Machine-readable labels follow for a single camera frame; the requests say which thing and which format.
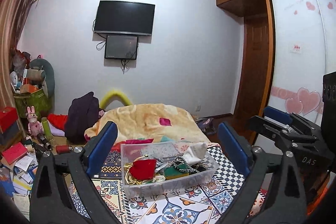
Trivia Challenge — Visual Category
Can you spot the yellow green sponge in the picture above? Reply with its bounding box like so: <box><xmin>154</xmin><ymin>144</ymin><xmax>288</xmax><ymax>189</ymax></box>
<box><xmin>163</xmin><ymin>166</ymin><xmax>189</xmax><ymax>180</ymax></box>

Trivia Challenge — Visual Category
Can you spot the small black wall monitor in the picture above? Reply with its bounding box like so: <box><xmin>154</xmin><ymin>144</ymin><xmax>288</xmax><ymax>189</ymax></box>
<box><xmin>104</xmin><ymin>35</ymin><xmax>138</xmax><ymax>60</ymax></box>

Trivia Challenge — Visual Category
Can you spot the grey green plush toy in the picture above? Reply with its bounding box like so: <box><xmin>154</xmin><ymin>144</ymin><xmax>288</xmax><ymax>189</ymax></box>
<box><xmin>27</xmin><ymin>59</ymin><xmax>55</xmax><ymax>98</ymax></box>

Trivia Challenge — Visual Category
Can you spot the yellow fleece blanket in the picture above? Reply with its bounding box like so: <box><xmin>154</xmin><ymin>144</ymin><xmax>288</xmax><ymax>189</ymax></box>
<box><xmin>84</xmin><ymin>103</ymin><xmax>210</xmax><ymax>143</ymax></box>

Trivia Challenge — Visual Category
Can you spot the clear plastic storage box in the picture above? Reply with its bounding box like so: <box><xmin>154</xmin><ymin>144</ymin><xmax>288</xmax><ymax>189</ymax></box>
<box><xmin>121</xmin><ymin>141</ymin><xmax>219</xmax><ymax>198</ymax></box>

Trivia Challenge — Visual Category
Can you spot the large black wall television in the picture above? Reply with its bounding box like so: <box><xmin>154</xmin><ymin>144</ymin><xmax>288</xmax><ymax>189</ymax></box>
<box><xmin>93</xmin><ymin>1</ymin><xmax>155</xmax><ymax>36</ymax></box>

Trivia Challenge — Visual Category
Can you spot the pink rabbit plush toy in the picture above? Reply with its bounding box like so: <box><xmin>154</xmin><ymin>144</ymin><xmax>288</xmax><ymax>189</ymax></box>
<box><xmin>26</xmin><ymin>106</ymin><xmax>43</xmax><ymax>139</ymax></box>

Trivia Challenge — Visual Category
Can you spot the dark purple clothing pile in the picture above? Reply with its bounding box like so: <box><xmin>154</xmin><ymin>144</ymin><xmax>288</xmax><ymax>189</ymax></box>
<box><xmin>64</xmin><ymin>92</ymin><xmax>100</xmax><ymax>144</ymax></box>

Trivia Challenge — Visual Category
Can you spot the red box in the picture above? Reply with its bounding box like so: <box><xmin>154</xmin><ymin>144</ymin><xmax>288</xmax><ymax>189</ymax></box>
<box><xmin>0</xmin><ymin>106</ymin><xmax>18</xmax><ymax>134</ymax></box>

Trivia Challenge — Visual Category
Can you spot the white sliding door with hearts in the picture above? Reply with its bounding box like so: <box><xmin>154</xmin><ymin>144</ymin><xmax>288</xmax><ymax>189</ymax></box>
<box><xmin>268</xmin><ymin>0</ymin><xmax>335</xmax><ymax>124</ymax></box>

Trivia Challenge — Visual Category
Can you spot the striped pink curtain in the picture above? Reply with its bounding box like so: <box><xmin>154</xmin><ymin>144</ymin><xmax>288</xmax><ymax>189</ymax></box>
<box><xmin>0</xmin><ymin>0</ymin><xmax>47</xmax><ymax>135</ymax></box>

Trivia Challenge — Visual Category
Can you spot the white cloth pouch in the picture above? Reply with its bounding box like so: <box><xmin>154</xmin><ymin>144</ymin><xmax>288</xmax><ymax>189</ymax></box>
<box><xmin>182</xmin><ymin>142</ymin><xmax>207</xmax><ymax>165</ymax></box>

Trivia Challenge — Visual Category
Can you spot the green box of toys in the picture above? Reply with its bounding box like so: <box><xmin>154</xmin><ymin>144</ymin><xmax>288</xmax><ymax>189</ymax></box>
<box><xmin>14</xmin><ymin>89</ymin><xmax>52</xmax><ymax>120</ymax></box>

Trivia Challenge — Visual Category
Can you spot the brown wooden wardrobe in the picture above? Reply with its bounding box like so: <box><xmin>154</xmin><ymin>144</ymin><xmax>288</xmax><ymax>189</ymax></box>
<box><xmin>215</xmin><ymin>0</ymin><xmax>328</xmax><ymax>135</ymax></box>

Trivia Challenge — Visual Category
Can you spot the yellow curved pillow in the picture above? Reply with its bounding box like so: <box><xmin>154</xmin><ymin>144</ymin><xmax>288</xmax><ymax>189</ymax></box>
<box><xmin>99</xmin><ymin>89</ymin><xmax>133</xmax><ymax>110</ymax></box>

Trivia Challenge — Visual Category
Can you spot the red velvet pouch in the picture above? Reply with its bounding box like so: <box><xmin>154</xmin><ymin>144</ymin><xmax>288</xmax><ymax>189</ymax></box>
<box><xmin>129</xmin><ymin>159</ymin><xmax>157</xmax><ymax>181</ymax></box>

